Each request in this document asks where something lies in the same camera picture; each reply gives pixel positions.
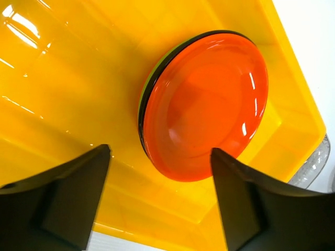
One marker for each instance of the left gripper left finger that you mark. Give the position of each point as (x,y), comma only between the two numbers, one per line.
(55,209)

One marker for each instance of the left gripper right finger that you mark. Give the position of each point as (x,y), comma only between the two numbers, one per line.
(259,212)

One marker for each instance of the grey translucent plate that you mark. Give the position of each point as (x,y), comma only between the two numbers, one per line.
(313,166)

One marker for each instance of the black plate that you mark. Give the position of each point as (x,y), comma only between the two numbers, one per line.
(189,42)

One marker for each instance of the orange plate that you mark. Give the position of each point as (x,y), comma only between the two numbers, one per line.
(211,95)

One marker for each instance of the green plate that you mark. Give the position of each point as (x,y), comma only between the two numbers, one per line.
(155,73)

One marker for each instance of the yellow plastic bin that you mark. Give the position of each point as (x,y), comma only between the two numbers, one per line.
(71,78)

